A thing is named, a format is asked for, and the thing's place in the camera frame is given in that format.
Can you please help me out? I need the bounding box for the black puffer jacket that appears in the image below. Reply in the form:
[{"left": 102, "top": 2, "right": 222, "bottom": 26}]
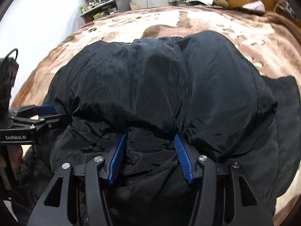
[{"left": 18, "top": 30, "right": 301, "bottom": 226}]

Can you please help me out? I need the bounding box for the cluttered side desk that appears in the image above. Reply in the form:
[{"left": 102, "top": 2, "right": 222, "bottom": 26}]
[{"left": 80, "top": 0, "right": 119, "bottom": 24}]

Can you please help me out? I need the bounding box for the grey storage bin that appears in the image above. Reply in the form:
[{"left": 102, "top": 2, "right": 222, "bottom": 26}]
[{"left": 115, "top": 0, "right": 131, "bottom": 12}]

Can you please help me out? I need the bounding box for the brown patterned fleece blanket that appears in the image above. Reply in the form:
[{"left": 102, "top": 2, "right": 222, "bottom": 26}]
[{"left": 13, "top": 7, "right": 300, "bottom": 225}]

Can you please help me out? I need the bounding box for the brown plush toy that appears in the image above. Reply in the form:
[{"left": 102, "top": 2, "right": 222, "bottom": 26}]
[{"left": 213, "top": 0, "right": 229, "bottom": 8}]

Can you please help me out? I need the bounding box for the white pillow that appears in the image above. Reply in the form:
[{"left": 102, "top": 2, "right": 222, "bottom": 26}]
[{"left": 242, "top": 0, "right": 265, "bottom": 12}]

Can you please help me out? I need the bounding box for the black cable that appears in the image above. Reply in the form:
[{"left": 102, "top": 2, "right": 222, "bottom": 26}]
[{"left": 3, "top": 48, "right": 20, "bottom": 63}]

